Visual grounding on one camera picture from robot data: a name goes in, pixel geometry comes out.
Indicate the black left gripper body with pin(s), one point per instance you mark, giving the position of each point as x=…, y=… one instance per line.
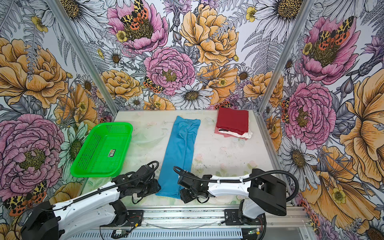
x=146, y=188

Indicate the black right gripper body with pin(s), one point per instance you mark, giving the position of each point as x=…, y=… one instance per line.
x=188, y=195

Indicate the blue t-shirt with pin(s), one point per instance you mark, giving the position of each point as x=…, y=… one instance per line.
x=179, y=153

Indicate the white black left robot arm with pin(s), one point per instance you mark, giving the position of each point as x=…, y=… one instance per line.
x=100, y=207

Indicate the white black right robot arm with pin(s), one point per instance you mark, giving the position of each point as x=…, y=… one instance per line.
x=262, y=191

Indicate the basket sticker label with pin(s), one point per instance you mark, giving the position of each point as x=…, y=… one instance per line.
x=111, y=153

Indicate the green plastic basket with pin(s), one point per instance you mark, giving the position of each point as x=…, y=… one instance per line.
x=92, y=160

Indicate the small green circuit board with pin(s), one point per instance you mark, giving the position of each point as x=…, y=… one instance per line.
x=116, y=234

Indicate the pink folded t-shirt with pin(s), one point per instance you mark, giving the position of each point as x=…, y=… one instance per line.
x=227, y=135

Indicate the dark red folded t-shirt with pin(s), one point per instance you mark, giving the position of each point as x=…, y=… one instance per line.
x=236, y=121

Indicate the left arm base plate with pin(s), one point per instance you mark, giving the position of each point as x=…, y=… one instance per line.
x=129, y=218

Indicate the aluminium front base frame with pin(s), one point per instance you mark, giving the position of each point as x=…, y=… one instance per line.
x=205, y=223

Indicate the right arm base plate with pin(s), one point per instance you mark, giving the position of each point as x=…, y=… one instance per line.
x=234, y=217

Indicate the aluminium left corner post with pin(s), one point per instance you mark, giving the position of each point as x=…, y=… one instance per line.
x=69, y=30

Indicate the aluminium corner post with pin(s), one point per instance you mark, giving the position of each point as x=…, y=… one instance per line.
x=69, y=30
x=291, y=40

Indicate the aluminium right corner post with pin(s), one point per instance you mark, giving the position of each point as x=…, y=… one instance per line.
x=291, y=40

